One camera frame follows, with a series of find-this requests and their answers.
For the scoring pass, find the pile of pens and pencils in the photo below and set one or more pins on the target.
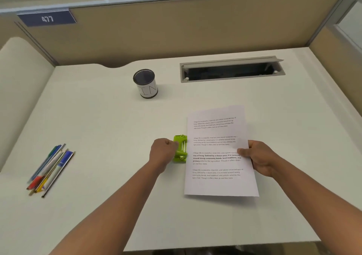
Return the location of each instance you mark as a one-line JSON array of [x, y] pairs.
[[60, 164]]

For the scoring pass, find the stack of printed paper sheets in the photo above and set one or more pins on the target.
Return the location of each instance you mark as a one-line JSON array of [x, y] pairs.
[[217, 150]]

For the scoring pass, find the blue partition sign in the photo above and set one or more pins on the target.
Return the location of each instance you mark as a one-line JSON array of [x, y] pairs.
[[46, 18]]

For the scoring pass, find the person's right hand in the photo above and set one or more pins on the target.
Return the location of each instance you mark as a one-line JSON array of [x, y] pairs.
[[261, 158]]

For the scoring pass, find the person's left hand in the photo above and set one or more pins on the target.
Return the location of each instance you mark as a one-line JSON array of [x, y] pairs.
[[162, 154]]

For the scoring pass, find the yellow barrel pen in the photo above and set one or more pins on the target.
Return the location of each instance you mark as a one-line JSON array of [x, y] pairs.
[[41, 185]]

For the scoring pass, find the green hole punch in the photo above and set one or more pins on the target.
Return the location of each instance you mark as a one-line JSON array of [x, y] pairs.
[[181, 150]]

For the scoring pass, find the person's right forearm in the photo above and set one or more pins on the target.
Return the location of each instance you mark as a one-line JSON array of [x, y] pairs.
[[316, 201]]

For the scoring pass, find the black mesh pen cup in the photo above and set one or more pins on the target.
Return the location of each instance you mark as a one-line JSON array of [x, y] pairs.
[[147, 89]]

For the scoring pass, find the person's left forearm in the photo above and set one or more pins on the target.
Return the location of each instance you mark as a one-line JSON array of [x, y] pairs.
[[113, 215]]

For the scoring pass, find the beige cubicle partition panel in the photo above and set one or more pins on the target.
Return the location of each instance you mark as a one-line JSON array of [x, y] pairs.
[[333, 54], [183, 28], [8, 28]]

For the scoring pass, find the green capped pen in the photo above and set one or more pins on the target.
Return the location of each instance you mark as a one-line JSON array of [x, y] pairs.
[[56, 148]]

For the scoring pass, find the frosted glass partition pane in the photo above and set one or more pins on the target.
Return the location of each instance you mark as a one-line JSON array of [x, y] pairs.
[[352, 23]]

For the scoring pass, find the grey partition post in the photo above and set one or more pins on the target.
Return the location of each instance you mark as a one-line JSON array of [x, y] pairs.
[[325, 23], [36, 44]]

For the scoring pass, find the white marker red end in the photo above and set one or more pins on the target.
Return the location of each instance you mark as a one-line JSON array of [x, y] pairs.
[[35, 182]]

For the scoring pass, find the cream rounded desk divider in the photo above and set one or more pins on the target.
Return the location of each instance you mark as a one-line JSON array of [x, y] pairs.
[[22, 93]]

